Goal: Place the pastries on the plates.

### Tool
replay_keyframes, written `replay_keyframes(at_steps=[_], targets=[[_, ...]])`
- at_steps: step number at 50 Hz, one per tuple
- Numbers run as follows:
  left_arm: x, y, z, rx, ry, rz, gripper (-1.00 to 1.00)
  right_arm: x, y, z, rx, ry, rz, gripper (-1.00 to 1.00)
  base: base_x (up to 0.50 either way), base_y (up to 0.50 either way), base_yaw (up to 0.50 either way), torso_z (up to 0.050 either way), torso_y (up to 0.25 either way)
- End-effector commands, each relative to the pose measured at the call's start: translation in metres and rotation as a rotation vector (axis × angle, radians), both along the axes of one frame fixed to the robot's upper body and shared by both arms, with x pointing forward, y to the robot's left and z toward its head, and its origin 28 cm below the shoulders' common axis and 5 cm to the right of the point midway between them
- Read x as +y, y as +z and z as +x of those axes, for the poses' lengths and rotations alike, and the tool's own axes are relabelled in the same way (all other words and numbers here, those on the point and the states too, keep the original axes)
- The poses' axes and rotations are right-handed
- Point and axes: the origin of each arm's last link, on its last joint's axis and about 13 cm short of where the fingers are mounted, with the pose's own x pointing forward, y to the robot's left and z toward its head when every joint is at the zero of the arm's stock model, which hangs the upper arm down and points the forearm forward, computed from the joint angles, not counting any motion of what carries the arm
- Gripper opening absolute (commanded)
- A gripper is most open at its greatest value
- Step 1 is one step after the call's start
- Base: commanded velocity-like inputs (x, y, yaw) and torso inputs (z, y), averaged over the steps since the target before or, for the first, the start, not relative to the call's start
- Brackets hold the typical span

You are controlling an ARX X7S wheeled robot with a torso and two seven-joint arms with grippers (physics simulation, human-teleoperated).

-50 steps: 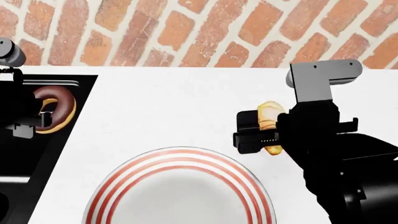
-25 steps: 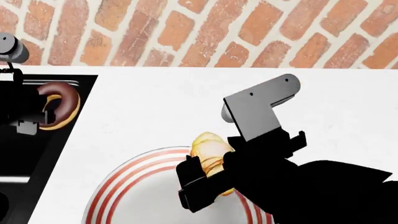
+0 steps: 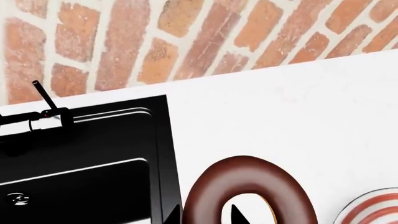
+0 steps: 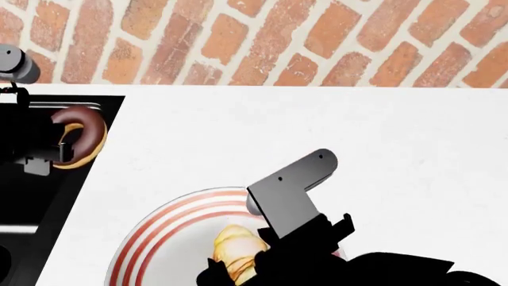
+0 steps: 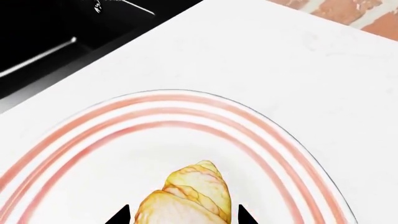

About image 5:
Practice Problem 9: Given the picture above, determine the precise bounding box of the white plate with pink rings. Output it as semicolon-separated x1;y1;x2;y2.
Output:
0;88;358;224

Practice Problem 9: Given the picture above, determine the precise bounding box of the golden croissant pastry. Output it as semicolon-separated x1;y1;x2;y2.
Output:
133;159;233;224

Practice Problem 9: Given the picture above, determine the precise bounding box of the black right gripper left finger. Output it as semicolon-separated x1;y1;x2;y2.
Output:
104;203;131;224

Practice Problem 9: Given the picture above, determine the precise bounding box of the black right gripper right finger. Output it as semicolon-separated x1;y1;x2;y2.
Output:
238;203;260;224

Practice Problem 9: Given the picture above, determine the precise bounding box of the black glossy cooktop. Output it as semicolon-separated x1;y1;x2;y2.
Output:
0;0;205;101

